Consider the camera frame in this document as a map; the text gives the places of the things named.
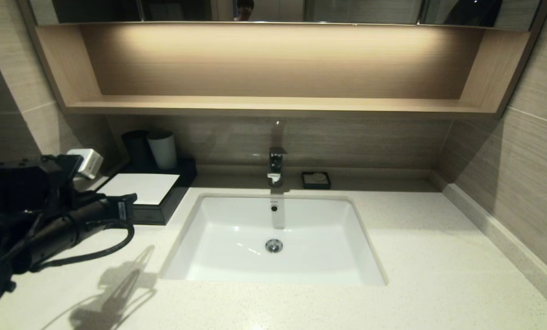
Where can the black cup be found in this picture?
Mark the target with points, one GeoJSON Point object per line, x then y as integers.
{"type": "Point", "coordinates": [136, 149]}

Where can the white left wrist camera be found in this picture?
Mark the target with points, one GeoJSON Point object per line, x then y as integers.
{"type": "Point", "coordinates": [86, 162]}

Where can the white sink basin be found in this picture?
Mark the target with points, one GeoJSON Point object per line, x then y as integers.
{"type": "Point", "coordinates": [237, 247]}

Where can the black box drawer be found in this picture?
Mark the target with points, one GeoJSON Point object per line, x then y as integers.
{"type": "Point", "coordinates": [150, 215]}

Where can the black soap dish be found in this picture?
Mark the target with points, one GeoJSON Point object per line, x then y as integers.
{"type": "Point", "coordinates": [306, 184]}

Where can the wooden wall shelf niche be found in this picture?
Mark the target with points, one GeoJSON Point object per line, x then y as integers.
{"type": "Point", "coordinates": [273, 104]}

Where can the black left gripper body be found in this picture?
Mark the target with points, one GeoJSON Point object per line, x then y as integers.
{"type": "Point", "coordinates": [72, 224]}

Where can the black box with white top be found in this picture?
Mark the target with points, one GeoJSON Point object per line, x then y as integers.
{"type": "Point", "coordinates": [163, 201]}

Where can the chrome sink drain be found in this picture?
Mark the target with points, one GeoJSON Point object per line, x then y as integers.
{"type": "Point", "coordinates": [274, 246]}

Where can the chrome faucet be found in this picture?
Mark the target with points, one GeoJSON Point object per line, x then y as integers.
{"type": "Point", "coordinates": [276, 164]}

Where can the mirror cabinet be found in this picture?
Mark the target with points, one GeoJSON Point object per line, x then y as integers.
{"type": "Point", "coordinates": [347, 10]}

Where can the grey plastic cup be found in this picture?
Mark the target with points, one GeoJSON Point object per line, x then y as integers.
{"type": "Point", "coordinates": [163, 151]}

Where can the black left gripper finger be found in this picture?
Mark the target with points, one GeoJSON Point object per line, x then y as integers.
{"type": "Point", "coordinates": [120, 215]}
{"type": "Point", "coordinates": [120, 202]}

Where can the small round soap bar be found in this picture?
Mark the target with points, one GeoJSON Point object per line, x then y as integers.
{"type": "Point", "coordinates": [319, 176]}

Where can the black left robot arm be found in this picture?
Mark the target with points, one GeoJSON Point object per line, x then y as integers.
{"type": "Point", "coordinates": [12, 206]}

